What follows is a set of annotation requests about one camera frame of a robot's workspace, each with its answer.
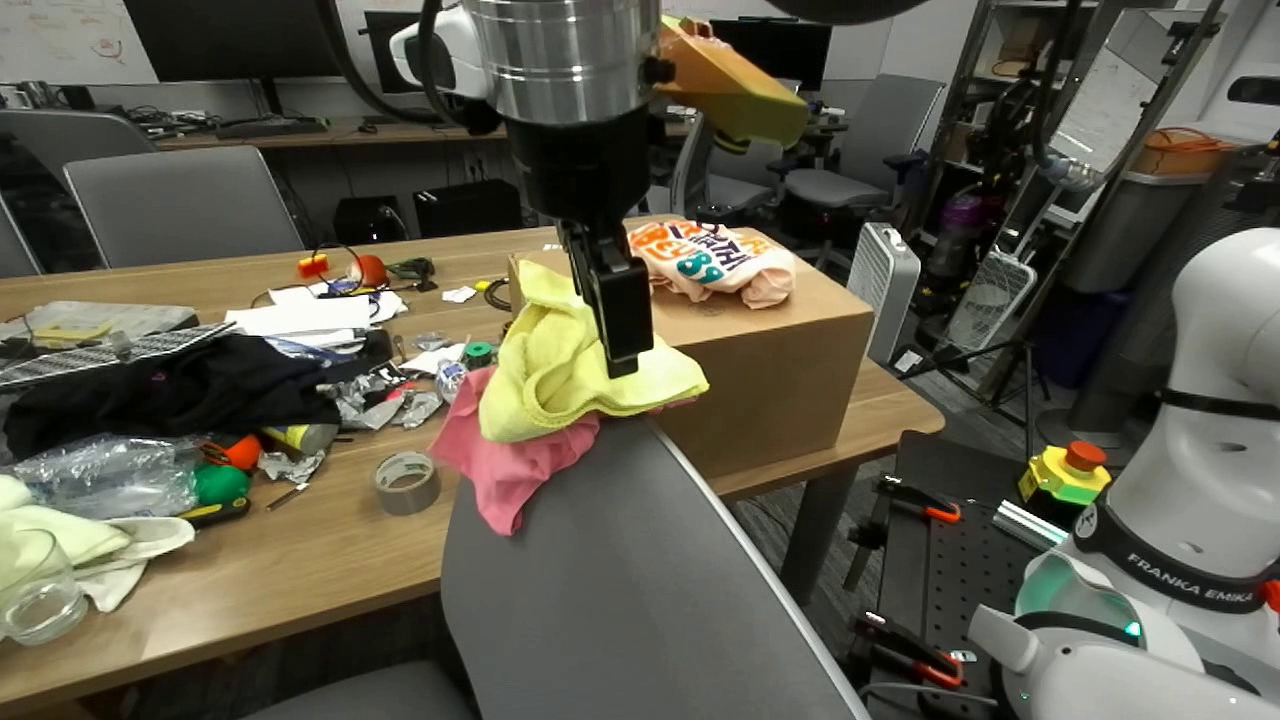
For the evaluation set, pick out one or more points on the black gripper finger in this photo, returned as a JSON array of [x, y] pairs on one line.
[[624, 327], [579, 274]]

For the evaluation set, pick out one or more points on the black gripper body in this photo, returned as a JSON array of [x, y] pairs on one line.
[[585, 174]]

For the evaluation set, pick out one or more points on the yellow towel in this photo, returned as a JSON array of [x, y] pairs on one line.
[[544, 374]]

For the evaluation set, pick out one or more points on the peach t-shirt with orange print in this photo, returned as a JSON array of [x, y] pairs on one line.
[[707, 260]]

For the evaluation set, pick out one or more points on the pink t-shirt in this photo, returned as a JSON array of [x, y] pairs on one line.
[[501, 475]]

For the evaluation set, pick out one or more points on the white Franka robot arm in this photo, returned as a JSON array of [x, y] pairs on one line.
[[561, 54]]

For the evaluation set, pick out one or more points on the large cardboard box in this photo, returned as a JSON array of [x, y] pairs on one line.
[[773, 374]]

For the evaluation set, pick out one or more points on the grey chair with backrest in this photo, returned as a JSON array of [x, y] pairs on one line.
[[624, 586]]

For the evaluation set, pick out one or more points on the dark grey office chair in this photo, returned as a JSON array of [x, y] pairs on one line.
[[66, 132]]

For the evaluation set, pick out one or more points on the black bag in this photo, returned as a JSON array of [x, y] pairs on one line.
[[369, 222], [467, 207]]

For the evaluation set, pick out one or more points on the green bottle cap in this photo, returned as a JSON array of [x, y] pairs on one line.
[[478, 353]]

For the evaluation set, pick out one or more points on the orange ball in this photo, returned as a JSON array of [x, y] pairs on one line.
[[369, 271]]

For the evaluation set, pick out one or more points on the crumpled silver wrapper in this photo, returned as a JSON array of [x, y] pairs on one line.
[[381, 403]]

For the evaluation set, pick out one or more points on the wooden computer desk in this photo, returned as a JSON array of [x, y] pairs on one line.
[[335, 132]]

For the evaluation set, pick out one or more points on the white space heater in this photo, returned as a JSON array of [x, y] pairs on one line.
[[880, 285]]

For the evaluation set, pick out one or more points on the small red toy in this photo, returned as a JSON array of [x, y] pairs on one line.
[[313, 264]]

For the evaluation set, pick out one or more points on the grey tape roll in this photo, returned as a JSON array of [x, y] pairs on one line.
[[407, 480]]

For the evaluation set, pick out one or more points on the white papers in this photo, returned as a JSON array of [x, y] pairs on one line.
[[313, 316]]

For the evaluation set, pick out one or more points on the wooden table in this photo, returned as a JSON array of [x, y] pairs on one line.
[[335, 546]]

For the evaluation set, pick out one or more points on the white boxy appliance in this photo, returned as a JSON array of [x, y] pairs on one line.
[[988, 300]]

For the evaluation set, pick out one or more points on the orange toy piece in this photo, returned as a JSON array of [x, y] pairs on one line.
[[242, 455]]

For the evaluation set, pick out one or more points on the black perforated mounting board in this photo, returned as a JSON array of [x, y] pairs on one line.
[[945, 573]]

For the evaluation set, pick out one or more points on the green ball toy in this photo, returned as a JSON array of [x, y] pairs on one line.
[[221, 487]]

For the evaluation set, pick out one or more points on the black cloth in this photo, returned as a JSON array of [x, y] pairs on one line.
[[172, 385]]

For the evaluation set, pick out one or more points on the yellow red emergency stop button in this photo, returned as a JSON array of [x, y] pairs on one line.
[[1067, 475]]

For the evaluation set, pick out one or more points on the grey folded cloth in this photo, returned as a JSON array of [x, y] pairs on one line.
[[107, 322]]

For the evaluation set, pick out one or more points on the clear plastic bag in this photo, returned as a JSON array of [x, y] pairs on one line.
[[107, 475]]

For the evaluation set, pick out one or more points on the grey trash bin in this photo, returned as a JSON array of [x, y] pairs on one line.
[[1147, 222]]

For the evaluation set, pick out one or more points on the pale green cloth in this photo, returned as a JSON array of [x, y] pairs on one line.
[[66, 542]]

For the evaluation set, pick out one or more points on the clear glass cup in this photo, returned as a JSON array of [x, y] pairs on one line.
[[41, 601]]

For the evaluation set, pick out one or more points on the tan wrist camera mount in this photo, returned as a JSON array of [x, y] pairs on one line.
[[727, 86]]

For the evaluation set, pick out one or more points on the wall whiteboard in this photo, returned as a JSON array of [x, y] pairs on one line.
[[66, 41]]

